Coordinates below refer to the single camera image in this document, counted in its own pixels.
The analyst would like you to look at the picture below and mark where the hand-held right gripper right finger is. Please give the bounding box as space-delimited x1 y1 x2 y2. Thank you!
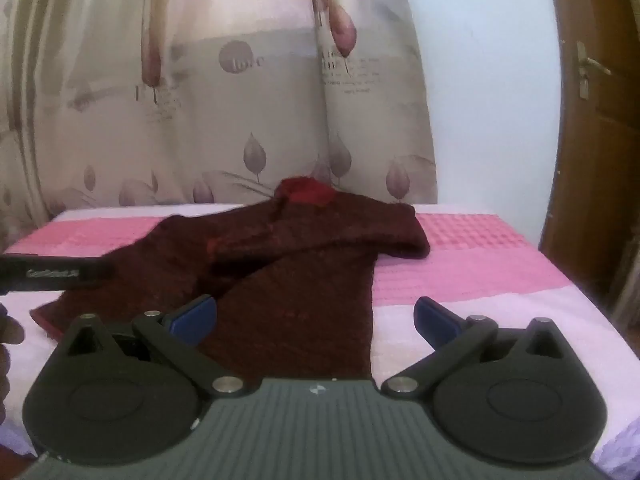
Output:
380 296 569 397

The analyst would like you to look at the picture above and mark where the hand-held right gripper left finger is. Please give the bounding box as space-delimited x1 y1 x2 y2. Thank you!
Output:
64 296 247 397

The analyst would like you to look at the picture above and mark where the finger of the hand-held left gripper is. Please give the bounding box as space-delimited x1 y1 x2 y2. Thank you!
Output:
0 255 115 295

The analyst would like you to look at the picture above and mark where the dark red knitted sweater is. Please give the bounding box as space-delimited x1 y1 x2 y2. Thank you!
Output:
30 176 432 380

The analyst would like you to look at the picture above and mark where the person's left hand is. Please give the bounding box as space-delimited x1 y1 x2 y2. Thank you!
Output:
0 303 26 376

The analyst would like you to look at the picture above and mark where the pink and white bed blanket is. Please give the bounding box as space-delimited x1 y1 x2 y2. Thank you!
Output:
0 202 640 480

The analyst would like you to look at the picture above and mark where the brown wooden door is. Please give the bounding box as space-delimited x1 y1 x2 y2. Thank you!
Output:
537 0 640 331

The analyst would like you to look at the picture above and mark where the beige leaf print curtain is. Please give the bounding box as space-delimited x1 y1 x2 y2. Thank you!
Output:
305 0 439 205
0 0 328 251

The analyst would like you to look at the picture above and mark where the brass door handle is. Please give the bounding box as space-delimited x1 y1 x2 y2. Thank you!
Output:
575 40 613 101

